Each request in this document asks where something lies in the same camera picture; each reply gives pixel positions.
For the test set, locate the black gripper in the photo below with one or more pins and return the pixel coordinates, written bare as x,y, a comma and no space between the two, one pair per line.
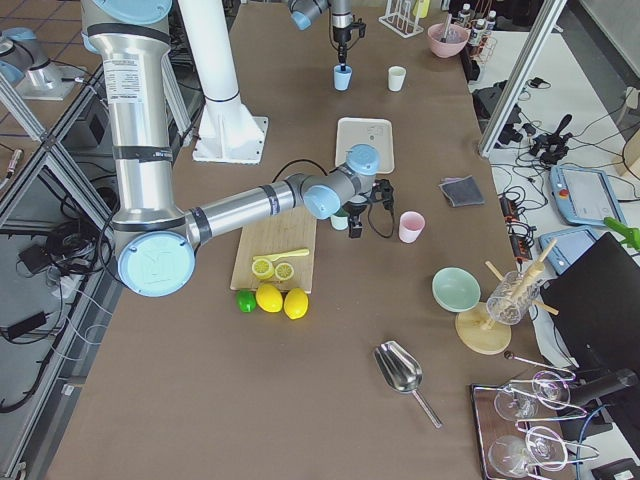
356,212
341,35

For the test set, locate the green plastic cup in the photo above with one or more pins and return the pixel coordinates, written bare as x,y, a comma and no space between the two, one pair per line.
339,221

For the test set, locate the blue plastic cup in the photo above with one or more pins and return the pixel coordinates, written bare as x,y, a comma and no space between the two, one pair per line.
342,74

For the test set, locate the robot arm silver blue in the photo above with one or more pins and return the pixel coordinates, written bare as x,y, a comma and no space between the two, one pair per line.
304,12
155,241

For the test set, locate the cream rabbit tray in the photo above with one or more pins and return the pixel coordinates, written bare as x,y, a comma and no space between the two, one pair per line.
374,132

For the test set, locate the black tray with glasses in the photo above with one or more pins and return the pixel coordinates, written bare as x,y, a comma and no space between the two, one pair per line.
490,426

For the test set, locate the pink plastic cup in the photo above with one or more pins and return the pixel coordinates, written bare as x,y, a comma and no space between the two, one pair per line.
411,225

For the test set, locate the cream plastic cup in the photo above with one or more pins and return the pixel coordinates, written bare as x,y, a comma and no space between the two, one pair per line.
396,78

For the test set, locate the wooden cutting board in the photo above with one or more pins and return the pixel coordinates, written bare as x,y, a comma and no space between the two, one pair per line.
291,230

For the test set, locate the lemon slice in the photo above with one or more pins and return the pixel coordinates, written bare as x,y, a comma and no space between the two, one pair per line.
284,271
262,268

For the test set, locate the yellow plastic knife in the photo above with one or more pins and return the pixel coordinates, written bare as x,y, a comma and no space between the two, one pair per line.
302,252

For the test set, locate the yellow cup on rack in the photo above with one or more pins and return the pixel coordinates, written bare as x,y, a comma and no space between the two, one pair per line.
421,8

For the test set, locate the whole yellow lemon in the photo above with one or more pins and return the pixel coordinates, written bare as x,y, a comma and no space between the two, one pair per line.
296,304
269,298

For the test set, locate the pink bowl with ice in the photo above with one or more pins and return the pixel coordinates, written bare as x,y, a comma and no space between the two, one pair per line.
456,39

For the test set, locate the grey folded cloth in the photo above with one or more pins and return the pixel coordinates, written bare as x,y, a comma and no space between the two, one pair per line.
461,191

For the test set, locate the metal muddler in bowl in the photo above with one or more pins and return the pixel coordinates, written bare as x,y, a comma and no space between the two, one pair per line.
445,29

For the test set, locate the green bowl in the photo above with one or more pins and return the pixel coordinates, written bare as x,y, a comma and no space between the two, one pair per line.
455,289

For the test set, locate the green lime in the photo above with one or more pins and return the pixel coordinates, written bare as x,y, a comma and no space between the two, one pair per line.
246,301

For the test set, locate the purple label bottle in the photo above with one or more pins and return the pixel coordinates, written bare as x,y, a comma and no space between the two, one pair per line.
476,34

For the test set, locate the metal scoop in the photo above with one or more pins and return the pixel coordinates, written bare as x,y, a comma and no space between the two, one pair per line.
403,373

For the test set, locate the wooden cup stand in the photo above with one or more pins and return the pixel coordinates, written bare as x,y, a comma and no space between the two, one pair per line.
482,334

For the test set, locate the clear glass on stand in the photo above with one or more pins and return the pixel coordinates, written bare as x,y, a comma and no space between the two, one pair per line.
508,304

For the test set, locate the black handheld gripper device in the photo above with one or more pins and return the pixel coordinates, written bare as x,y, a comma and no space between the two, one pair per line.
550,148

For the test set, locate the blue teach pendant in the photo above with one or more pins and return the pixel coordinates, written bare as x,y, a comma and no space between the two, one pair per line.
584,196
570,245

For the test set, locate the wine glass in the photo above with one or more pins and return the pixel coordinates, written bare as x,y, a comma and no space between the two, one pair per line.
520,399
540,448

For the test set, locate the black monitor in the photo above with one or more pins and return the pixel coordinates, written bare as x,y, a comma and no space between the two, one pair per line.
598,302

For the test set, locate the white wire cup rack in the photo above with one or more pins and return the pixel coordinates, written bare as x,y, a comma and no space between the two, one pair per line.
398,17

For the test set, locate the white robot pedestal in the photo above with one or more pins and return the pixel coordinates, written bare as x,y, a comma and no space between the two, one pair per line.
228,132

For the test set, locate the aluminium frame post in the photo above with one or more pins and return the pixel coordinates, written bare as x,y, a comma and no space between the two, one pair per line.
542,27

